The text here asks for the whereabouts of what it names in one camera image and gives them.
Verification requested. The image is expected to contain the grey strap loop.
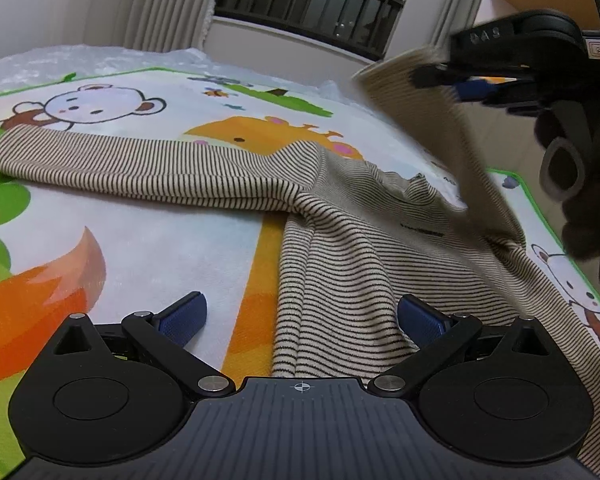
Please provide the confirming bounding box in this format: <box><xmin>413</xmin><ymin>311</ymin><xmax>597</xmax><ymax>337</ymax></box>
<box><xmin>539</xmin><ymin>137</ymin><xmax>587</xmax><ymax>197</ymax></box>

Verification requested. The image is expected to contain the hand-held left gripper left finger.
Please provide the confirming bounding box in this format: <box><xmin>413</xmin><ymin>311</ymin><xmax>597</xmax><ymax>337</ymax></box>
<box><xmin>52</xmin><ymin>291</ymin><xmax>237</xmax><ymax>397</ymax></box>

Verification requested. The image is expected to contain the cartoon animal printed play mat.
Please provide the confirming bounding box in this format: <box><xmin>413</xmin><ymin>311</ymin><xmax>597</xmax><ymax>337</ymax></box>
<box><xmin>0</xmin><ymin>66</ymin><xmax>600</xmax><ymax>480</ymax></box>

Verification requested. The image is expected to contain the clear bubble wrap sheet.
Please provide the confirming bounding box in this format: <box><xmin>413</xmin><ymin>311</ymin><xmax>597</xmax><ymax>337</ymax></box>
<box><xmin>0</xmin><ymin>42</ymin><xmax>363</xmax><ymax>107</ymax></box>

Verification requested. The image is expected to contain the beige striped long-sleeve shirt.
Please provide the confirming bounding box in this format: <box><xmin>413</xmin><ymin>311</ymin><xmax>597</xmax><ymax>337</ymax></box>
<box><xmin>0</xmin><ymin>47</ymin><xmax>600</xmax><ymax>477</ymax></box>

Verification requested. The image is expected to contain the grey pleated curtain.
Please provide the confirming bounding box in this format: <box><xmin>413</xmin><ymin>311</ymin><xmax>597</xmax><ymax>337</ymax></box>
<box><xmin>87</xmin><ymin>0</ymin><xmax>231</xmax><ymax>55</ymax></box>

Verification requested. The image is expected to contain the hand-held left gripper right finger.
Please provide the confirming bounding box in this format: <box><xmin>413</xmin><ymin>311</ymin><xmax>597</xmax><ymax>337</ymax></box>
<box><xmin>368</xmin><ymin>294</ymin><xmax>549</xmax><ymax>397</ymax></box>

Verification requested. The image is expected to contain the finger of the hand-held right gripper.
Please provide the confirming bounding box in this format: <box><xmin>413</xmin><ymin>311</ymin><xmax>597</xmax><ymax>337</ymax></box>
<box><xmin>411</xmin><ymin>62</ymin><xmax>532</xmax><ymax>88</ymax></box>
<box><xmin>450</xmin><ymin>78</ymin><xmax>536</xmax><ymax>112</ymax></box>

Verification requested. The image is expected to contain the dark barred window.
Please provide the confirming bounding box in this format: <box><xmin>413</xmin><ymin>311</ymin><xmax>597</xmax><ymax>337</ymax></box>
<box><xmin>212</xmin><ymin>0</ymin><xmax>422</xmax><ymax>62</ymax></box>

